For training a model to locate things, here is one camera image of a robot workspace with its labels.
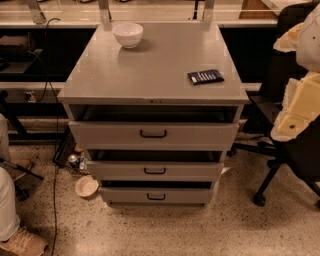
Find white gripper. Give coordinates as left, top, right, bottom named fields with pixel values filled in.
left=271, top=23, right=320, bottom=142

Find grey bottom drawer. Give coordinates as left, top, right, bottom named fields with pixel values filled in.
left=98, top=187, right=213, bottom=205

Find grey drawer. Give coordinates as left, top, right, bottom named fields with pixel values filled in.
left=87, top=161, right=224, bottom=182
left=69, top=121, right=238, bottom=151
left=98, top=187, right=213, bottom=205

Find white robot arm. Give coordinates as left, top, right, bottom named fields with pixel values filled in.
left=271, top=5, right=320, bottom=142

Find grey drawer cabinet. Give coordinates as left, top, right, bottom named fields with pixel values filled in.
left=58, top=22, right=248, bottom=191

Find grey top drawer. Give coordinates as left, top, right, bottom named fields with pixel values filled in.
left=69, top=121, right=238, bottom=151

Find grey middle drawer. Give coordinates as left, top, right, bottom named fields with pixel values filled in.
left=87, top=161, right=224, bottom=182

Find dark blue snack packet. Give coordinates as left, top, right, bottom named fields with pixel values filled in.
left=188, top=69, right=224, bottom=85

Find black office chair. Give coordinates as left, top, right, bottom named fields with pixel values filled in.
left=233, top=1, right=320, bottom=210

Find white ceramic bowl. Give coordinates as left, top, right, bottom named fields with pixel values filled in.
left=112, top=23, right=144, bottom=48

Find clear plastic bottle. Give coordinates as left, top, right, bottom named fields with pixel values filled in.
left=79, top=152, right=87, bottom=170

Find soda can on floor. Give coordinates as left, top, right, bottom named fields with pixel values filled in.
left=68, top=154, right=79, bottom=168

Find beige bowl on floor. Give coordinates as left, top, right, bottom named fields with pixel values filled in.
left=75, top=175, right=99, bottom=198

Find black stick on floor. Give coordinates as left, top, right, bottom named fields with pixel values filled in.
left=0, top=158, right=44, bottom=180

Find person leg light trousers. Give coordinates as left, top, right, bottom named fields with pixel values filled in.
left=0, top=114, right=20, bottom=241

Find tan sneaker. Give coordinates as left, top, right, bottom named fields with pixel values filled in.
left=0, top=227, right=48, bottom=256

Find black power cable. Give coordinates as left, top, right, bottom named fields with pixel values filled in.
left=27, top=17, right=62, bottom=256

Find wall power outlet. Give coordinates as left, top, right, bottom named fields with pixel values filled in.
left=24, top=91, right=36, bottom=103

